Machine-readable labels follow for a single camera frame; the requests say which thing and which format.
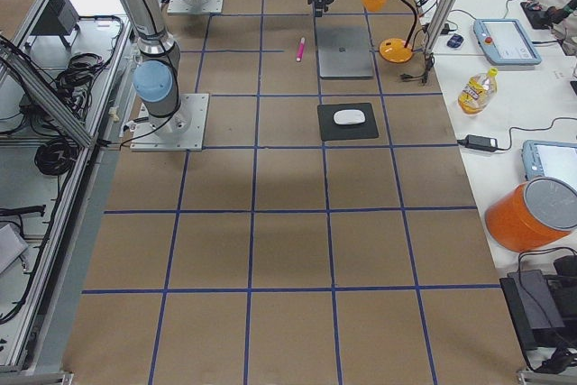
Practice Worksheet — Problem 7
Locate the pink highlighter pen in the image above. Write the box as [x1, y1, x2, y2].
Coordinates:
[296, 37, 306, 62]

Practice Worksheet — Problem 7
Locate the white computer mouse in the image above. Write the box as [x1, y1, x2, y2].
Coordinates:
[333, 109, 366, 126]

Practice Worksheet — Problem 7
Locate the black mousepad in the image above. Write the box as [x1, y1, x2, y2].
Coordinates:
[316, 103, 379, 142]

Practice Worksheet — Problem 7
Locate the orange desk lamp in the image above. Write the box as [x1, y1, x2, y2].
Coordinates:
[360, 0, 417, 65]

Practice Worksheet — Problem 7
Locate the silver apple laptop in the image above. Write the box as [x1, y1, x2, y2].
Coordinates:
[316, 26, 373, 79]

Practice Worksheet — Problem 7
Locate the dark blue small pouch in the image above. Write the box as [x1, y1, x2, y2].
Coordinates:
[446, 33, 464, 49]

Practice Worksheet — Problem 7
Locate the yellow drink bottle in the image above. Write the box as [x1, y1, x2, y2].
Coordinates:
[457, 67, 499, 115]

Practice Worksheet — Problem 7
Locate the blue teach pendant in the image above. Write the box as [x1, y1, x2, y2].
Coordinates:
[521, 140, 576, 188]
[472, 19, 542, 66]

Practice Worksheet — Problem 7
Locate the black power adapter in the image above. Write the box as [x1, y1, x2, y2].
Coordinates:
[464, 134, 499, 152]

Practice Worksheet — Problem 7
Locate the orange cylindrical container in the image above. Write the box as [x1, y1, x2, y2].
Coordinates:
[484, 177, 576, 252]

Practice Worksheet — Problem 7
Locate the black lamp power cable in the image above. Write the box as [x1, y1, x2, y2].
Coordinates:
[398, 53, 436, 87]

